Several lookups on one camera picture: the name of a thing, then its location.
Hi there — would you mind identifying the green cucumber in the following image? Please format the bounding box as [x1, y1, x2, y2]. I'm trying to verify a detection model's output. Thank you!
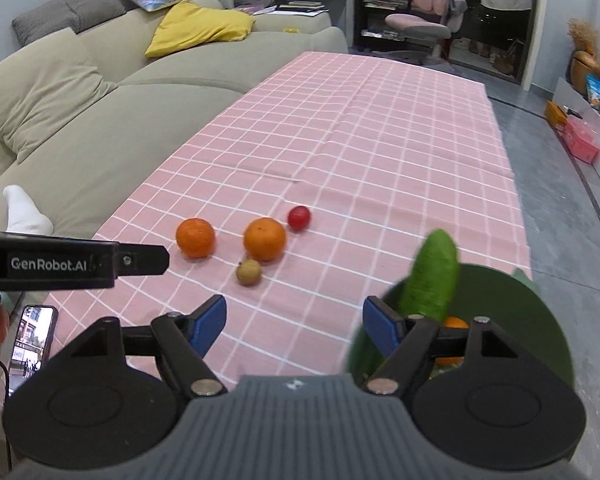
[398, 229, 460, 323]

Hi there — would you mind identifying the large orange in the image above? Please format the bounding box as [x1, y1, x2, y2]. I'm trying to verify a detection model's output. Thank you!
[242, 218, 286, 262]

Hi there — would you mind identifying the white sock foot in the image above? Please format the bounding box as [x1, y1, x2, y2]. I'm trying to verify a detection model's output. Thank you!
[3, 184, 54, 236]

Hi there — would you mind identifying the smartphone with lit screen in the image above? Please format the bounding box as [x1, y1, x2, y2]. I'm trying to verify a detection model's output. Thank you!
[8, 304, 58, 394]

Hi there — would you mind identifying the brown longan upper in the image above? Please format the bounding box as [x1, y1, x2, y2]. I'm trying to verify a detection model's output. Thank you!
[235, 259, 262, 286]

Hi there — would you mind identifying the beige sofa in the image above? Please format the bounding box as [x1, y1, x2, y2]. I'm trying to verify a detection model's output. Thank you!
[0, 10, 347, 238]

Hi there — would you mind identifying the green perforated colander bowl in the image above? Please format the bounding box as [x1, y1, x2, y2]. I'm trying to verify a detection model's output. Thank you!
[343, 263, 574, 387]

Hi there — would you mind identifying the red cherry tomato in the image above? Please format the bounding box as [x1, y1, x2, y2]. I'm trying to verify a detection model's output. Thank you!
[287, 206, 312, 232]

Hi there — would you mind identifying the beige sofa pillow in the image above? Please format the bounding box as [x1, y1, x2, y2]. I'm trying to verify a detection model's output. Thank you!
[0, 28, 117, 162]

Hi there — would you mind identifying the pink checked tablecloth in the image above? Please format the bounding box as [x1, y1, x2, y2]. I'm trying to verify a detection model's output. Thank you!
[50, 52, 530, 385]

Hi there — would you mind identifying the yellow cushion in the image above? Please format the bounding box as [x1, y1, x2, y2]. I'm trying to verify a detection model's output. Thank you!
[144, 1, 254, 58]

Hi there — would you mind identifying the grey cushion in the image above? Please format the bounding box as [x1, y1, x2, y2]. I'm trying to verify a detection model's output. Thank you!
[12, 0, 126, 47]

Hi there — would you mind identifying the pink box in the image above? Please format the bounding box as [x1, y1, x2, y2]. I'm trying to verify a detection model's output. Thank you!
[562, 115, 600, 165]

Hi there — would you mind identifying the orange box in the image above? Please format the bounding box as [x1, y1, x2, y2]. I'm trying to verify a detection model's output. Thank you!
[544, 101, 567, 133]

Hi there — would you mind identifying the blue snack bag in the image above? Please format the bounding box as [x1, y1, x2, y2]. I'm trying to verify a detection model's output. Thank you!
[585, 73, 600, 108]

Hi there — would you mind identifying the golden vase with dried flowers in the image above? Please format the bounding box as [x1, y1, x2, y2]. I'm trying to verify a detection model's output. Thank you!
[568, 18, 600, 94]

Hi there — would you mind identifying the pink office chair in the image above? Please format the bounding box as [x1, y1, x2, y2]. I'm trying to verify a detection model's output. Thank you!
[385, 0, 467, 66]

